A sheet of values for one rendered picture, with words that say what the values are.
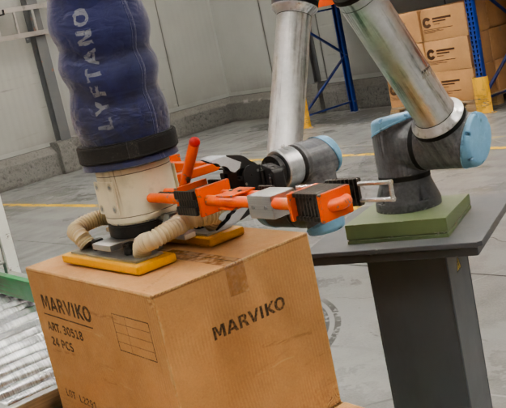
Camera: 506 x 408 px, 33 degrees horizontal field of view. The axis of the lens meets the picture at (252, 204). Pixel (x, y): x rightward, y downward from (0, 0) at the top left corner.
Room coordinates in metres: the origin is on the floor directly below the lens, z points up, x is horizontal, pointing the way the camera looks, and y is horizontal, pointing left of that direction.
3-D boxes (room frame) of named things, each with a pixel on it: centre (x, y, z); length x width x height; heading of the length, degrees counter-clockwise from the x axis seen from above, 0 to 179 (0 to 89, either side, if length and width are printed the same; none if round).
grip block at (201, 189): (1.72, 0.09, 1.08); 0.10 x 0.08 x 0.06; 128
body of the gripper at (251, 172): (1.81, -0.01, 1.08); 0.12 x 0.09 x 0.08; 128
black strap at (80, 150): (1.92, 0.24, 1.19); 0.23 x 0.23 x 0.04
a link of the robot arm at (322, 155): (1.91, -0.15, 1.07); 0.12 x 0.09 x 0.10; 128
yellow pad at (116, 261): (1.86, 0.32, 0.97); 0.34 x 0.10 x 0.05; 38
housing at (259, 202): (1.55, -0.04, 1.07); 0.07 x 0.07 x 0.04; 38
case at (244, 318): (1.91, 0.24, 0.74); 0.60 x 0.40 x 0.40; 36
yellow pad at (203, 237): (1.98, 0.17, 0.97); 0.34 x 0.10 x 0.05; 38
